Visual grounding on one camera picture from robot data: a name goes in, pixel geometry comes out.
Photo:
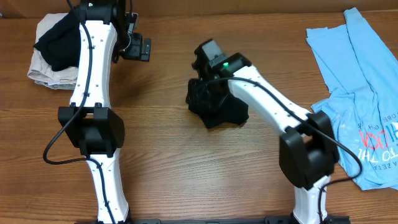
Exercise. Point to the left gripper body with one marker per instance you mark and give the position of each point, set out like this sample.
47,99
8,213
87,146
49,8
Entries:
137,47

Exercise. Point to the folded black garment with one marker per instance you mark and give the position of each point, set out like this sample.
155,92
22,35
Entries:
60,45

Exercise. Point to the folded grey garment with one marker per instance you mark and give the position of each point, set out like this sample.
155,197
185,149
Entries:
56,86

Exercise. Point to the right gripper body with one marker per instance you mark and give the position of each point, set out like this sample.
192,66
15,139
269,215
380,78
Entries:
209,104

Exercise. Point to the light blue t-shirt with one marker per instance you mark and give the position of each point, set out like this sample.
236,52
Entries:
360,73

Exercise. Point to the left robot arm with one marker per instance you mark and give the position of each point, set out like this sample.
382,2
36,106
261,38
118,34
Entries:
107,33

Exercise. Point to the black polo shirt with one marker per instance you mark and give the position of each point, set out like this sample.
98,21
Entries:
233,111

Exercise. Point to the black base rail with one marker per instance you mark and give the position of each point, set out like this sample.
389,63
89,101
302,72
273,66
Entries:
211,221

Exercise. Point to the folded beige garment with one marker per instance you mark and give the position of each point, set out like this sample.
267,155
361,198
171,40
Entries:
39,69

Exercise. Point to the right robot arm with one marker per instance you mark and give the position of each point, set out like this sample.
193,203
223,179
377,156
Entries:
228,86

